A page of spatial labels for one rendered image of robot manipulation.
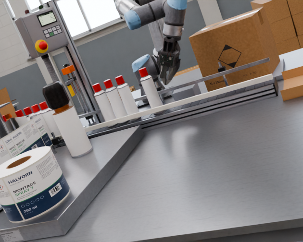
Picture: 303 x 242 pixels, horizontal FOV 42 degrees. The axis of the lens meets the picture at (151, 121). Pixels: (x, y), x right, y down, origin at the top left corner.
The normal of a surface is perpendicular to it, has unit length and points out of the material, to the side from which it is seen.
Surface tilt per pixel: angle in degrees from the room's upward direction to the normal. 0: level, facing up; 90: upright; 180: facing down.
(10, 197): 90
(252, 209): 0
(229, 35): 90
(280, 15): 90
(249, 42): 90
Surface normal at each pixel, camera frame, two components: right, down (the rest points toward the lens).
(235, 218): -0.36, -0.90
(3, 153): 0.84, -0.20
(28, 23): 0.55, 0.01
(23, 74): -0.14, 0.32
